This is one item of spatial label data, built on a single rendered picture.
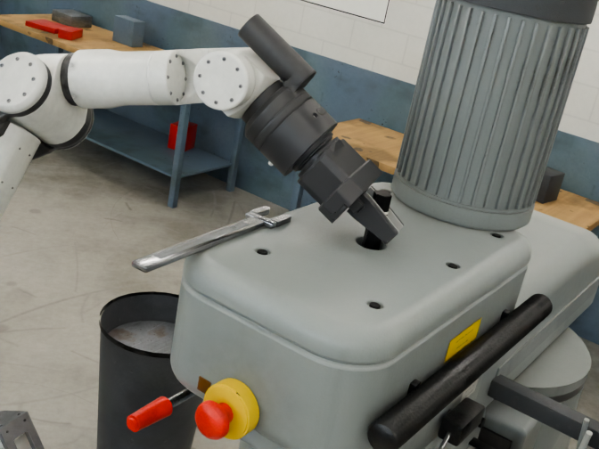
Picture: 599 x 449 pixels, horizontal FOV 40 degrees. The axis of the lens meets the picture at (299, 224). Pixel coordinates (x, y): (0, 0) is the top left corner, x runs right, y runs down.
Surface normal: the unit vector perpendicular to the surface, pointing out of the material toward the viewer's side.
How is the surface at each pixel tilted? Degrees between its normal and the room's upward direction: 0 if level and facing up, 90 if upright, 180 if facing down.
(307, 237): 0
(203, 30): 90
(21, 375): 0
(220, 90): 85
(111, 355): 94
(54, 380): 0
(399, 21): 90
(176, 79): 76
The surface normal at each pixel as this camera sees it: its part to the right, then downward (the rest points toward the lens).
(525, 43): 0.02, 0.38
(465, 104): -0.53, 0.22
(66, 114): 0.82, 0.44
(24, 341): 0.18, -0.91
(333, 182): -0.33, 0.30
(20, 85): -0.25, -0.29
